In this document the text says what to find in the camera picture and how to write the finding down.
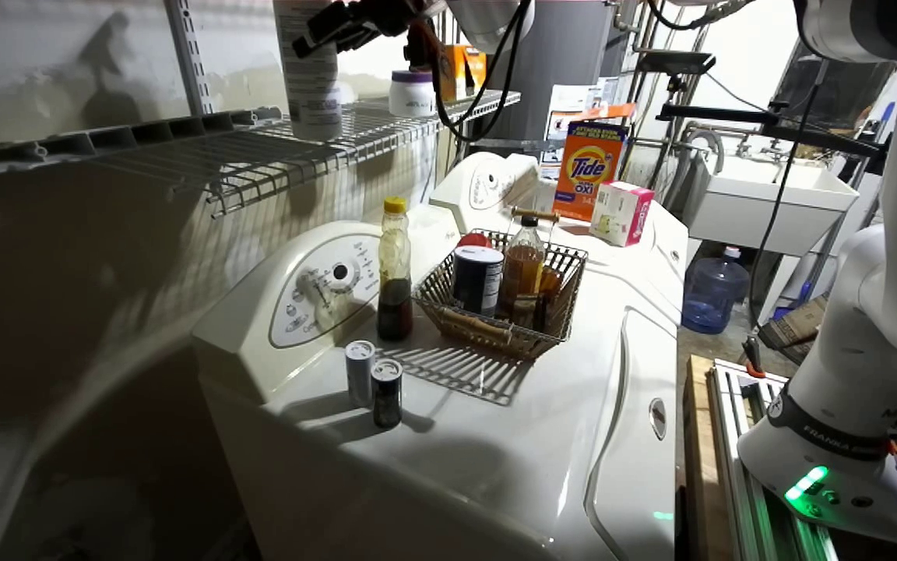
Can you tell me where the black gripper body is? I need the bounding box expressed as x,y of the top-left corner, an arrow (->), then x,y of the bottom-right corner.
292,0 -> 440,58

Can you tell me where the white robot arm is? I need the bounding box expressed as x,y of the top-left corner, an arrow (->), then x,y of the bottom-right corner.
737,0 -> 897,539

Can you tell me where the tall bottle dark liquid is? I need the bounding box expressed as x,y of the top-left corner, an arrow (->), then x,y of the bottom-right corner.
377,199 -> 412,342

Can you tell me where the amber bottle white label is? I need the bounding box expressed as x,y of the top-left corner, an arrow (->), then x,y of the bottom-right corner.
499,216 -> 545,326

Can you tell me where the white jar purple lid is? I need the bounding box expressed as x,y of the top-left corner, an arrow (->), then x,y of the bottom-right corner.
389,72 -> 437,117

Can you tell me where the orange box on shelf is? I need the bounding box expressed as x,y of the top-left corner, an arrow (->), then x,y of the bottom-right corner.
440,44 -> 485,102

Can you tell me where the white dryer machine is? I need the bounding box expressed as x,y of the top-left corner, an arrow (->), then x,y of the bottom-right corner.
430,151 -> 556,231

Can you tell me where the grey water heater tank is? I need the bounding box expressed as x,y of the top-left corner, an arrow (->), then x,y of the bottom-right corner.
491,0 -> 614,140

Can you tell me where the red lidded container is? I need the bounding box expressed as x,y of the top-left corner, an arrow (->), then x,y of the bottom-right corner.
457,232 -> 491,246

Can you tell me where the orange Tide detergent box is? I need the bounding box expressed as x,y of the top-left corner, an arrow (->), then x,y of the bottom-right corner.
556,122 -> 628,220

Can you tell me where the dark can white lid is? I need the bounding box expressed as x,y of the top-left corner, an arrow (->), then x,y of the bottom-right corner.
456,246 -> 506,314

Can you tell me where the pink and white box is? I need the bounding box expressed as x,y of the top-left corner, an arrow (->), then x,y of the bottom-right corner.
592,182 -> 655,246

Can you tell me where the grey small can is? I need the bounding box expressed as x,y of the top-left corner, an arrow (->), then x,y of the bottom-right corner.
347,340 -> 377,405

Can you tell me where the dark small can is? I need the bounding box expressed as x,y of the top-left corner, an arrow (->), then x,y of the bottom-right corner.
372,359 -> 403,430

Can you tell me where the white utility sink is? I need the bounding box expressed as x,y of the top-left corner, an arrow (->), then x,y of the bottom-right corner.
693,160 -> 856,255

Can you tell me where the white washing machine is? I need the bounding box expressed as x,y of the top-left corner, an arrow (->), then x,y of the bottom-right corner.
193,210 -> 688,561

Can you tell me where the blue water jug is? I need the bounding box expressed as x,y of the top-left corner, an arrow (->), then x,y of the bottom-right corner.
683,246 -> 750,333

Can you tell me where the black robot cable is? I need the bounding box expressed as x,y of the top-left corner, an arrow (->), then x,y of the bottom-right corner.
420,0 -> 537,142

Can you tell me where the white wire shelf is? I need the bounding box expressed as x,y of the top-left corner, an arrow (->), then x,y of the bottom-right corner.
0,87 -> 524,219

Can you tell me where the wire and wicker basket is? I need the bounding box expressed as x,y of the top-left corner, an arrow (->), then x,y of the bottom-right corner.
412,228 -> 592,363

